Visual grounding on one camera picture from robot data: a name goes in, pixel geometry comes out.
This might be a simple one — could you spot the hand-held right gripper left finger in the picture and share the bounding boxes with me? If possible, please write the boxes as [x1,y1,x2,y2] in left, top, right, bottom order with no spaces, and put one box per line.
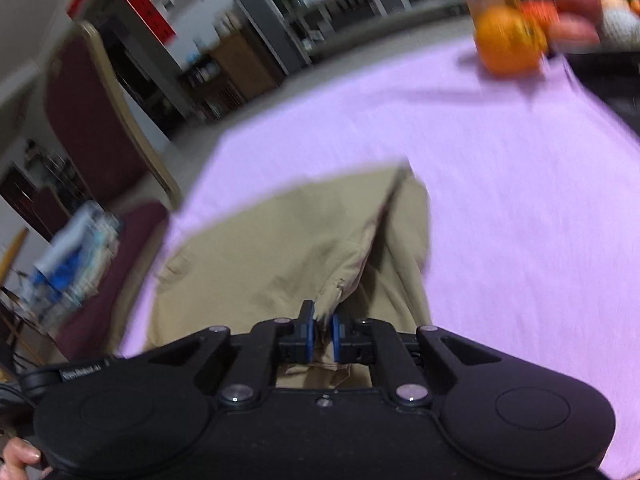
[145,300,316,407]

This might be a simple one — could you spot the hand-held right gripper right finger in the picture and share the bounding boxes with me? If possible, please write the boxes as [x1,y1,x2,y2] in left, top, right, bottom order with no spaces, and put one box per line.
[330,312,506,407]

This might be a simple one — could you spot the khaki pants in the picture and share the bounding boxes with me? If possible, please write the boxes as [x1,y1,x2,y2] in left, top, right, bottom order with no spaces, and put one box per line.
[145,160,435,391]

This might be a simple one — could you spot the stack of folded clothes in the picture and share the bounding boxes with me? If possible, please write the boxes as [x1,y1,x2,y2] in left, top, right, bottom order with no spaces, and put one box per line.
[27,200,123,331]

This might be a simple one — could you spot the person's left hand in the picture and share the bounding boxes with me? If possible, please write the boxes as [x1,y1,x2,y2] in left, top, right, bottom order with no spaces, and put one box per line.
[0,437,53,480]

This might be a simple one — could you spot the wooden folding rack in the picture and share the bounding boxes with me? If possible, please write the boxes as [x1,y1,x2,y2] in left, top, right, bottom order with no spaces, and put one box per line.
[0,227,31,381]

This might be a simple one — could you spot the purple towel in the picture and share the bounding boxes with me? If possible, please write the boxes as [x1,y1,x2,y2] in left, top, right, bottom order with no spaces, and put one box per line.
[117,35,640,480]

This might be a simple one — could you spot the cluttered storage rack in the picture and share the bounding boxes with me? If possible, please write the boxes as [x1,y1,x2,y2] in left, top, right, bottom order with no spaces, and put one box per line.
[22,140,93,201]

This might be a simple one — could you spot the wooden cabinet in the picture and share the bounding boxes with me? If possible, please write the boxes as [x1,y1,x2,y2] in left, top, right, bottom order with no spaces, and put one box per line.
[177,25,286,121]

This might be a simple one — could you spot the tall grey tower speaker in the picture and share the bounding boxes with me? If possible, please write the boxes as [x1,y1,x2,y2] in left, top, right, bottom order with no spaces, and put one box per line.
[230,0,313,66]

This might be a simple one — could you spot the large orange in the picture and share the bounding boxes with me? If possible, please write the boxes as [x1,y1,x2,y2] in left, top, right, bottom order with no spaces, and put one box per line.
[474,6,548,77]

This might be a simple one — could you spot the fruit in red mesh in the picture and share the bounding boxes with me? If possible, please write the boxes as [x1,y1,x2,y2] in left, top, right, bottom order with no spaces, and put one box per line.
[520,0,561,31]

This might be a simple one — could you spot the fruit in white foam net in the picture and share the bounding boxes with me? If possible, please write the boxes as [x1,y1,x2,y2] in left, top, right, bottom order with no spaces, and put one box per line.
[600,7,640,46]

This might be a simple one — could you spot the maroon chair with gold frame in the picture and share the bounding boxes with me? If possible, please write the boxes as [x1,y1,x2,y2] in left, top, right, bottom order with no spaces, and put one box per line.
[42,20,183,361]

